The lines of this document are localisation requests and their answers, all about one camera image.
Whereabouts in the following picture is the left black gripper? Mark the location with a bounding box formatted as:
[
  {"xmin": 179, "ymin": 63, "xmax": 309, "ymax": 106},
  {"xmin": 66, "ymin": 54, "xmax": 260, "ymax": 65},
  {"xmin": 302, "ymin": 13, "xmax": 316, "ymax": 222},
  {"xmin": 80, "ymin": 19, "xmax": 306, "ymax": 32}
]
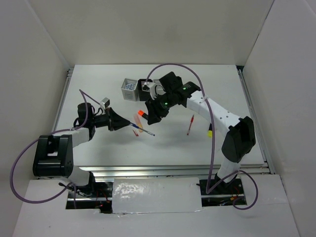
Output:
[{"xmin": 90, "ymin": 107, "xmax": 130, "ymax": 131}]

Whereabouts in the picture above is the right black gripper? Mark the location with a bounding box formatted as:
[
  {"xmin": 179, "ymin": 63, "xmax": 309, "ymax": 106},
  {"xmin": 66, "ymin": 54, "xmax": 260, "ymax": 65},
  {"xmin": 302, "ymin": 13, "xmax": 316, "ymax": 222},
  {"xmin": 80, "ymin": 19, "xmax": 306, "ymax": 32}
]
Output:
[{"xmin": 145, "ymin": 91, "xmax": 175, "ymax": 125}]

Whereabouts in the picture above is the blue ballpoint pen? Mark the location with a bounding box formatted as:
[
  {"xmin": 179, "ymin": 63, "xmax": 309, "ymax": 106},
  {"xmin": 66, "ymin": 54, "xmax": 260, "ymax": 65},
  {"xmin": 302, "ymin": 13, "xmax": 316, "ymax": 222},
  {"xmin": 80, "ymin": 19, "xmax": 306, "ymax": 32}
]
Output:
[{"xmin": 129, "ymin": 122, "xmax": 155, "ymax": 136}]

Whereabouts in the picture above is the black orange highlighter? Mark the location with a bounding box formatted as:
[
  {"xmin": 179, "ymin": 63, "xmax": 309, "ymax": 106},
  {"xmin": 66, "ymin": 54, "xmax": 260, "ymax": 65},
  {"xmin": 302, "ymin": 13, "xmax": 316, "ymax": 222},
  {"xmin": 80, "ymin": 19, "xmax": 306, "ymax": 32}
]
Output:
[{"xmin": 138, "ymin": 110, "xmax": 149, "ymax": 120}]

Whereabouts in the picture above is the blue patterned tape roll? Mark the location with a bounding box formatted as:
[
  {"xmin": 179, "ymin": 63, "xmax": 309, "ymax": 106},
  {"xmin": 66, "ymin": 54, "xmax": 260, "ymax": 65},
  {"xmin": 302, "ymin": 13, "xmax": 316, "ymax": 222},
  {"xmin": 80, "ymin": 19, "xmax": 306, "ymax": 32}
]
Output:
[{"xmin": 125, "ymin": 83, "xmax": 135, "ymax": 90}]

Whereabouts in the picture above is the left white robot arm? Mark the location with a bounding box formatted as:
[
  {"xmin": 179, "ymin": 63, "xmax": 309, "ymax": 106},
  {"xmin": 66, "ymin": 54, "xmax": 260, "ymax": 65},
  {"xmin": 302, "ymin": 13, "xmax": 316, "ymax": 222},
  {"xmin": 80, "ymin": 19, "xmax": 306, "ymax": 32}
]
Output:
[{"xmin": 33, "ymin": 103, "xmax": 130, "ymax": 197}]

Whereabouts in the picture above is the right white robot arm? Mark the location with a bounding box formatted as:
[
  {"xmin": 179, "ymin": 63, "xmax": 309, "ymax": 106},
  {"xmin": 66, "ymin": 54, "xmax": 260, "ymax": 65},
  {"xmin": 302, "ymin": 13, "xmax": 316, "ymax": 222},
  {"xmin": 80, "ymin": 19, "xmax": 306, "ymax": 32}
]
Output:
[{"xmin": 143, "ymin": 72, "xmax": 256, "ymax": 194}]

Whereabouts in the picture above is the orange pastel highlighter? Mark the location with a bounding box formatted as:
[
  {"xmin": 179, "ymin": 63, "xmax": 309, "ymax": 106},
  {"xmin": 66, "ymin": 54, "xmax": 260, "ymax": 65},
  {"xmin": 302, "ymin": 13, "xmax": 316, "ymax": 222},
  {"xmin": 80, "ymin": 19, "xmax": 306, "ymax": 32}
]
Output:
[{"xmin": 133, "ymin": 114, "xmax": 143, "ymax": 132}]

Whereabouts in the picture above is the black slotted container left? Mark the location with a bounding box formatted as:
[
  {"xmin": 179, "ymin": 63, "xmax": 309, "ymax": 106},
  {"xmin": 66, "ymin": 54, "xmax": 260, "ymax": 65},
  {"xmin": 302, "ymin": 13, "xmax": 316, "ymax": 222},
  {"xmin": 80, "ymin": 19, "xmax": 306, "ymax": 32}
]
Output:
[{"xmin": 137, "ymin": 79, "xmax": 151, "ymax": 101}]

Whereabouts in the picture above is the silver slotted container right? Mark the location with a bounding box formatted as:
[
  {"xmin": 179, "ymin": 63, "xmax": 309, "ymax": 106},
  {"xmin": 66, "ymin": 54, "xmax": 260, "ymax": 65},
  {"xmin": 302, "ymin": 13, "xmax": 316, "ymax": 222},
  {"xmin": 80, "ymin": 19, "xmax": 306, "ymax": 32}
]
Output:
[{"xmin": 153, "ymin": 79, "xmax": 165, "ymax": 95}]

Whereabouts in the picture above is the silver slotted container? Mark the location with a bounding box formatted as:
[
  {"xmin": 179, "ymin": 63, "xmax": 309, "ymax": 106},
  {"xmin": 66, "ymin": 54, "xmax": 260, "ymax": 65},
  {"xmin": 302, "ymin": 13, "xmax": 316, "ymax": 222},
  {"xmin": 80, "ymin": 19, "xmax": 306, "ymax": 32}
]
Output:
[
  {"xmin": 153, "ymin": 79, "xmax": 165, "ymax": 95},
  {"xmin": 121, "ymin": 79, "xmax": 138, "ymax": 101}
]

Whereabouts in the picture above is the silver slotted container left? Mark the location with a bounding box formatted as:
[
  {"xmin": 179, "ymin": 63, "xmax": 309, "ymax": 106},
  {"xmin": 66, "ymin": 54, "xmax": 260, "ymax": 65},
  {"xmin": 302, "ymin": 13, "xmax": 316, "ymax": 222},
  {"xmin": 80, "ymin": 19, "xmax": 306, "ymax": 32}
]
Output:
[{"xmin": 121, "ymin": 79, "xmax": 138, "ymax": 101}]

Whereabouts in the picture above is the red gel pen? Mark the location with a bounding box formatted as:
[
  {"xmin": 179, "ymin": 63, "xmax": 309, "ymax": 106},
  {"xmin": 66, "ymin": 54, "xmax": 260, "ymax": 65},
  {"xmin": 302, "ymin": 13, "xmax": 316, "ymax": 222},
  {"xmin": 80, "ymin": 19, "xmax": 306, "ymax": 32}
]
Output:
[{"xmin": 187, "ymin": 114, "xmax": 195, "ymax": 136}]

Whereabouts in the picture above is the black yellow highlighter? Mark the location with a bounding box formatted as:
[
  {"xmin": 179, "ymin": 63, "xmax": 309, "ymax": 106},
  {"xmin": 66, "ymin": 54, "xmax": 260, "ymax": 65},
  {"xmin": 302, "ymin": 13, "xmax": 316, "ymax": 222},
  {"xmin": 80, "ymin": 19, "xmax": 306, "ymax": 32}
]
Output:
[{"xmin": 207, "ymin": 124, "xmax": 213, "ymax": 138}]

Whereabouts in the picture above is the silver foil sheet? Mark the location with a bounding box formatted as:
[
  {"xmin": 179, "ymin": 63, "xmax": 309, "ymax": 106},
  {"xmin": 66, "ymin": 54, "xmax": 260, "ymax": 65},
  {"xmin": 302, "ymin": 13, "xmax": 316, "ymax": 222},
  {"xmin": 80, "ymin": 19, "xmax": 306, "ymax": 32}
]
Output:
[{"xmin": 112, "ymin": 177, "xmax": 202, "ymax": 214}]

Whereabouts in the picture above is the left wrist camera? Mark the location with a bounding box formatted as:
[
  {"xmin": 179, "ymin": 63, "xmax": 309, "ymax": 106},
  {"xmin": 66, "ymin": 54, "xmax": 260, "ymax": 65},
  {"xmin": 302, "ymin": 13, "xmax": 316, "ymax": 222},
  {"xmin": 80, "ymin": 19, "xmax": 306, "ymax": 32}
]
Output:
[{"xmin": 99, "ymin": 97, "xmax": 110, "ymax": 110}]

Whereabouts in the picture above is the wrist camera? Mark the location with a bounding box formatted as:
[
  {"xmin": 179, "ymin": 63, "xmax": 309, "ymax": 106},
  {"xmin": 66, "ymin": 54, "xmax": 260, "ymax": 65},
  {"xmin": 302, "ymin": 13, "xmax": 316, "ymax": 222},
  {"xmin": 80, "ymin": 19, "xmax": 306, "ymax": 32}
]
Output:
[
  {"xmin": 142, "ymin": 81, "xmax": 158, "ymax": 100},
  {"xmin": 99, "ymin": 97, "xmax": 110, "ymax": 110}
]

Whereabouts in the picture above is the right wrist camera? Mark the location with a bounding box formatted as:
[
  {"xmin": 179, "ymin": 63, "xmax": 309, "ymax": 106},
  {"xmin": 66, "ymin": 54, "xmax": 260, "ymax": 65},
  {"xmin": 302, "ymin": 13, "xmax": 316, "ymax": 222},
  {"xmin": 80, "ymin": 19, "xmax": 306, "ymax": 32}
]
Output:
[{"xmin": 142, "ymin": 81, "xmax": 158, "ymax": 100}]

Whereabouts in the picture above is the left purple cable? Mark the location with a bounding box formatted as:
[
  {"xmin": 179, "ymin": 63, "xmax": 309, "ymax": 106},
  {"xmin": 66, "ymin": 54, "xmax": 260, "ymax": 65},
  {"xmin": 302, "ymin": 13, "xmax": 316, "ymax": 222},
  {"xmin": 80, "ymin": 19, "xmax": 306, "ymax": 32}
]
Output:
[{"xmin": 9, "ymin": 89, "xmax": 104, "ymax": 210}]

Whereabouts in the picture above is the aluminium rail frame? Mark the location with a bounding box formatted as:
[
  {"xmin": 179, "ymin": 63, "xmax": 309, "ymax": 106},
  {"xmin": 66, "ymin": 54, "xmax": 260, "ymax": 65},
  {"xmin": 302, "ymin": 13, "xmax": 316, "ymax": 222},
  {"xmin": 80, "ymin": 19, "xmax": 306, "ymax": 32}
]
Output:
[{"xmin": 53, "ymin": 65, "xmax": 276, "ymax": 210}]

